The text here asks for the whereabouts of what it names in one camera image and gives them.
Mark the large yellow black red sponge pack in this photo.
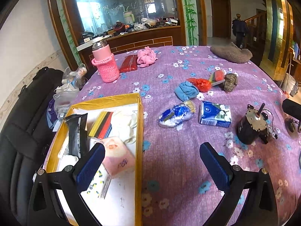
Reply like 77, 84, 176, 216
88, 111, 113, 139

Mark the pink tissue pack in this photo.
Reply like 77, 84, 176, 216
100, 137, 135, 176

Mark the wooden counter cabinet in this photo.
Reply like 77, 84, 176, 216
77, 25, 182, 69

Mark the clear plastic bag pile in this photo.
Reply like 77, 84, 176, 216
46, 64, 87, 130

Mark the white lemon print tissue pack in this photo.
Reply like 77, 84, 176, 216
86, 164, 112, 199

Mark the black gold wet wipe pack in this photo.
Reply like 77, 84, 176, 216
64, 113, 88, 159

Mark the person in dark jacket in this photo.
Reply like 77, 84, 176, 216
232, 14, 249, 48

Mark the beige facial tissue pack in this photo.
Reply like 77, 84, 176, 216
58, 136, 69, 159

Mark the yellow cardboard box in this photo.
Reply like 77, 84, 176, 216
43, 92, 144, 226

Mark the pink bottle with knit sleeve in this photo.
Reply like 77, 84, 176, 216
91, 37, 119, 83

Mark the red tissue packet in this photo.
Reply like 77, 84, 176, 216
119, 55, 138, 73

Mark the blue knitted cloth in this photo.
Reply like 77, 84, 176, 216
174, 81, 199, 102

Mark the white plastic bucket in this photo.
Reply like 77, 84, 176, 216
281, 73, 296, 94

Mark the grey brown knitted hat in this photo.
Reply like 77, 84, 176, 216
210, 42, 252, 64

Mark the pink fluffy cloth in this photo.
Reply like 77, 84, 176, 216
137, 47, 158, 68

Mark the blue white bagged cloth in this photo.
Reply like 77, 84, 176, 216
158, 100, 196, 128

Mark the small rainbow sponge pack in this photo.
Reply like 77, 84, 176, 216
209, 70, 225, 86

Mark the black electric motor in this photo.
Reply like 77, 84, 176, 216
236, 103, 278, 145

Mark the purple floral tablecloth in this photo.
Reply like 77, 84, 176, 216
43, 45, 301, 226

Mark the brown knitted cloth ball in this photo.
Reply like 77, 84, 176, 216
220, 73, 238, 92

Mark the blue floral tissue pack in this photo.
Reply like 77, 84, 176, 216
198, 101, 232, 128

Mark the black sofa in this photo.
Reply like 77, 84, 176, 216
0, 67, 63, 225

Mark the red plastic bag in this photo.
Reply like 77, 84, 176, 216
187, 78, 212, 92

